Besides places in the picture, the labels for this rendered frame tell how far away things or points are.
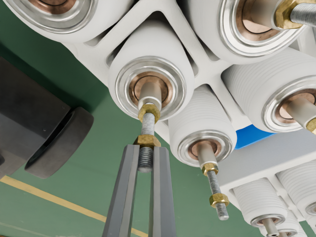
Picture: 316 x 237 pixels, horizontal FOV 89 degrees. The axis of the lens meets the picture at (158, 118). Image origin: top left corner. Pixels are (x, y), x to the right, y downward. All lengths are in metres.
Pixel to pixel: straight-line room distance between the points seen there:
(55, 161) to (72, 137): 0.06
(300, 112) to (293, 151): 0.27
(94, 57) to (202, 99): 0.17
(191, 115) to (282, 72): 0.11
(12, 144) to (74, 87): 0.20
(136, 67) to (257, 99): 0.14
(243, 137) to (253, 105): 0.28
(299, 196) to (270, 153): 0.10
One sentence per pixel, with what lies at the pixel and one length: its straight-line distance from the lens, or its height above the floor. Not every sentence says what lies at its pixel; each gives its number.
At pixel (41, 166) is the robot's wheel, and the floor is 0.20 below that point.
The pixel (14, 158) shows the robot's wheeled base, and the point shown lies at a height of 0.21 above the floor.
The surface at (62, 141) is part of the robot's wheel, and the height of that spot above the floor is 0.16.
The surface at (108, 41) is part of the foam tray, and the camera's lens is 0.24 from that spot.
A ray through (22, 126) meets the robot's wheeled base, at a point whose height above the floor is 0.18.
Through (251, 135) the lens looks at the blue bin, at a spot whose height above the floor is 0.10.
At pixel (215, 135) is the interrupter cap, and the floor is 0.25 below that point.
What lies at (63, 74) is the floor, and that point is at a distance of 0.50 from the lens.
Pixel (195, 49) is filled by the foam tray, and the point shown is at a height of 0.18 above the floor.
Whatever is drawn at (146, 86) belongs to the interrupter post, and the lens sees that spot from 0.16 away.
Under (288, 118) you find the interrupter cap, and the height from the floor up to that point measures 0.25.
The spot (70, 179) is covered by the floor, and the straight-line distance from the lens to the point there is 0.88.
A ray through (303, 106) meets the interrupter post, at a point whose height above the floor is 0.26.
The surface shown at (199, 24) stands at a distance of 0.18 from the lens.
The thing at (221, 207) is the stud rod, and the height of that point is 0.33.
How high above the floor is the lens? 0.40
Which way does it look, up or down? 52 degrees down
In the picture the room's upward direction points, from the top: 180 degrees counter-clockwise
